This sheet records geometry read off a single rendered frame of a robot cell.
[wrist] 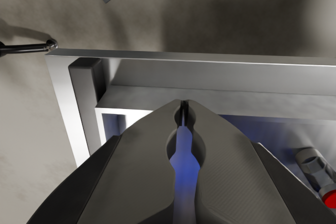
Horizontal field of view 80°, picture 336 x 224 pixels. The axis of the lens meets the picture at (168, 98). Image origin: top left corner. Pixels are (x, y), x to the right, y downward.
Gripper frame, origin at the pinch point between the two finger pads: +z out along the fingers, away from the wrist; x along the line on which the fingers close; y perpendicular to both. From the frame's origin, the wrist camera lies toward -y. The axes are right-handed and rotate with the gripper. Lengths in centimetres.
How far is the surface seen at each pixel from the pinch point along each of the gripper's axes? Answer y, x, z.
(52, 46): 24, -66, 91
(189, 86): 1.0, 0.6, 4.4
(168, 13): 7, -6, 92
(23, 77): 44, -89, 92
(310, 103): 1.3, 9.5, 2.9
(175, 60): -1.1, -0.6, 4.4
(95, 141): 5.7, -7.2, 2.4
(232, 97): 1.3, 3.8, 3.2
